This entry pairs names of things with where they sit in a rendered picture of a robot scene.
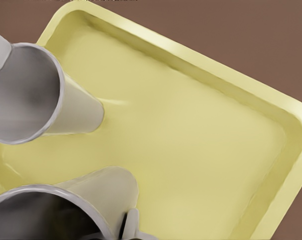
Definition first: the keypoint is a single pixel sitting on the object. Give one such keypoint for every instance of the white IKEA cup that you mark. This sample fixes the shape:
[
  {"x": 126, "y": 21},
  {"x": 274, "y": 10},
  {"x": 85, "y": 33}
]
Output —
[
  {"x": 28, "y": 95},
  {"x": 108, "y": 190}
]

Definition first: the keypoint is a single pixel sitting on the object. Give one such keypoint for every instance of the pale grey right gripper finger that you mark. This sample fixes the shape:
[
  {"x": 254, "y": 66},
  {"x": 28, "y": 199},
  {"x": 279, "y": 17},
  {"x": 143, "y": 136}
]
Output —
[{"x": 132, "y": 222}]

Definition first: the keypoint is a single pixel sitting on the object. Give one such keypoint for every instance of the pale yellow rectangular tray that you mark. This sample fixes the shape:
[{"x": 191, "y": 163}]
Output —
[{"x": 190, "y": 140}]

